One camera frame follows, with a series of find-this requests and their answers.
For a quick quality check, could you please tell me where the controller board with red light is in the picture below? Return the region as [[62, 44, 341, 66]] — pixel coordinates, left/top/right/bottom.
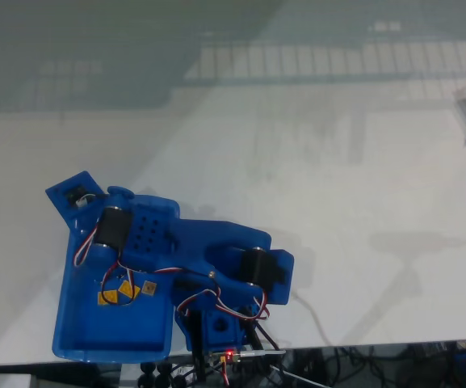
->
[[208, 348, 241, 365]]

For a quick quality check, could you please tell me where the yellow rectangular lego brick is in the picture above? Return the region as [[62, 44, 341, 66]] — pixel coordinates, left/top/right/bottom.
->
[[118, 280, 141, 300], [97, 289, 120, 306]]

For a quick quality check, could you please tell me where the black camera cable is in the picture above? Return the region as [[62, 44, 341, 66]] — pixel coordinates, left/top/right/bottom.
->
[[252, 318, 288, 377]]

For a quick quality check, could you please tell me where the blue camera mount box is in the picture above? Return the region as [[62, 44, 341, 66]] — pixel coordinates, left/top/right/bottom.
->
[[44, 171, 107, 227]]

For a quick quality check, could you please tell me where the blue plastic bin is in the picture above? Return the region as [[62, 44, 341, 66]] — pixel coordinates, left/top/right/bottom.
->
[[52, 196, 177, 363]]

